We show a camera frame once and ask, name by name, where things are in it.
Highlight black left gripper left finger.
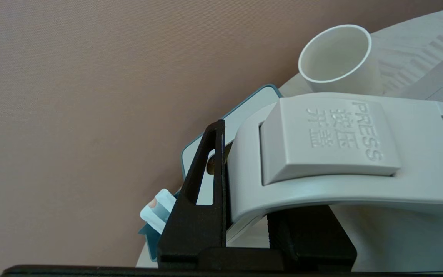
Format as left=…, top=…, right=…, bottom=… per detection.
left=157, top=119, right=228, bottom=269

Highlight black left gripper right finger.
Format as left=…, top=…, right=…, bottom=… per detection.
left=266, top=204, right=357, bottom=270

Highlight white electric kettle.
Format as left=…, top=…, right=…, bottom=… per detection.
left=225, top=40, right=443, bottom=277

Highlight white sachet packets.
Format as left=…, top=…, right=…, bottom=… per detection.
left=140, top=189, right=177, bottom=235

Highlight grey-blue tissue box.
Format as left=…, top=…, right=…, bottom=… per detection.
left=180, top=84, right=283, bottom=243

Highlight white handleless cup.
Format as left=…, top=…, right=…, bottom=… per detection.
left=298, top=24, right=383, bottom=96

